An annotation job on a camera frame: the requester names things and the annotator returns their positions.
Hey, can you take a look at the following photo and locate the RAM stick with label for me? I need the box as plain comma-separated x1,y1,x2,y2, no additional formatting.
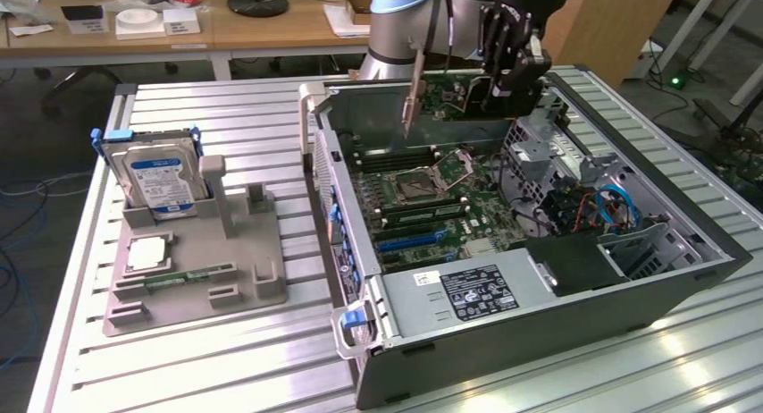
380,197,472,229

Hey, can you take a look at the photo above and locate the grey parts rack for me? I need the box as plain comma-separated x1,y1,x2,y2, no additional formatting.
101,153,288,338

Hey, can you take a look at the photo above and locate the red wire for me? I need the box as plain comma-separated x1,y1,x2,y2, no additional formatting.
569,191,600,235

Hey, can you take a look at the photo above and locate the metal socket cover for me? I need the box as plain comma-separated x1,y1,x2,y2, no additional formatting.
432,147,481,187

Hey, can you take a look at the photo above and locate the bare green RAM stick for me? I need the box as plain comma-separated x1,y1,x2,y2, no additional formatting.
141,265,230,289

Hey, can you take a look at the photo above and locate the black round lamp base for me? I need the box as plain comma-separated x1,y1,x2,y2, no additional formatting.
225,0,292,19

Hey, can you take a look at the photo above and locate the white box with black top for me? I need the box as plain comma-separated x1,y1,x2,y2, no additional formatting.
60,4,109,36

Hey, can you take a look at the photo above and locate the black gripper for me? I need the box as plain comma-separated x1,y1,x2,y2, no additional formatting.
478,0,573,114

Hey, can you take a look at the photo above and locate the small white paper slip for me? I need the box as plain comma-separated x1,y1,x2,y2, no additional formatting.
6,23,56,38

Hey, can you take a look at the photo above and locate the grey power supply unit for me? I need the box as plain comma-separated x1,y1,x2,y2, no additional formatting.
380,247,558,338

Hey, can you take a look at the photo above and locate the white paper stack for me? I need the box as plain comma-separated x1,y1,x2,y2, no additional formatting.
322,4,374,38

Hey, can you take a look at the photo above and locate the white box with round dish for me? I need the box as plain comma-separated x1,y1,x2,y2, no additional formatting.
113,8,168,41

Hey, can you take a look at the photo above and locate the black plastic shroud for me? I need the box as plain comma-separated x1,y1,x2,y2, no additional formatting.
526,232,633,298

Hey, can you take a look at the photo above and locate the wooden cabinet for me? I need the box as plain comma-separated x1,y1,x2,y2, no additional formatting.
534,0,687,87

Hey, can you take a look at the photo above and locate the blue expansion slot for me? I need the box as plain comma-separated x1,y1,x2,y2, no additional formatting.
373,232,452,254

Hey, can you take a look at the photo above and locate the white table frame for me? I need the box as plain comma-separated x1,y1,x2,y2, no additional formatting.
652,0,763,108

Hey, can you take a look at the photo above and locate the plain white labelled box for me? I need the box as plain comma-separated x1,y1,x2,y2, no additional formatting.
161,8,200,37

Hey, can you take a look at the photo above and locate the low metal disk bay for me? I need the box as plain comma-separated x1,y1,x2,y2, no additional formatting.
597,223,708,282

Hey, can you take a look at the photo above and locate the blue disk carrier frame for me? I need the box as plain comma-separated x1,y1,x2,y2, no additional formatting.
86,123,208,208

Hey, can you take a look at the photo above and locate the green graphics card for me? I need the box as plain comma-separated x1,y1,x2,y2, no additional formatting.
401,35,541,139

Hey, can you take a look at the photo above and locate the wooden desk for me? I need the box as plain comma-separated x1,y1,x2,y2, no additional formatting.
0,0,537,81

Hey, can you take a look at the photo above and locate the blue wire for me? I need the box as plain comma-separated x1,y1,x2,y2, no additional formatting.
595,184,644,235

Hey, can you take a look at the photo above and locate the open black PC case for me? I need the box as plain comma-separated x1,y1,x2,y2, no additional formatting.
297,71,753,410

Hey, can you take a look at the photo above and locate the black long expansion slot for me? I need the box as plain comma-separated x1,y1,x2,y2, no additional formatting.
369,220,457,242

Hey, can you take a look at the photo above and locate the green motherboard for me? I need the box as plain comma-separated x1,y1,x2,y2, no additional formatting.
342,142,529,275

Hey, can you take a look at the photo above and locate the tall metal disk bay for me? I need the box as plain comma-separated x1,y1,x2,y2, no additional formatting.
498,113,621,199

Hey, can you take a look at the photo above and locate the CPU socket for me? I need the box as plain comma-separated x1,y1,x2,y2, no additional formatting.
386,167,446,205

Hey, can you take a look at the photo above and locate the hard disk with blue label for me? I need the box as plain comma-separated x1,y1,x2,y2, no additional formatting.
105,138,208,221

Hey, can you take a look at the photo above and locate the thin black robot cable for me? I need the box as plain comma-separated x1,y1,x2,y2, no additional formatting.
440,0,456,72

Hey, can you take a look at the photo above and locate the silver CPU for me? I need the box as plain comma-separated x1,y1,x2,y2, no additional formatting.
125,237,169,271

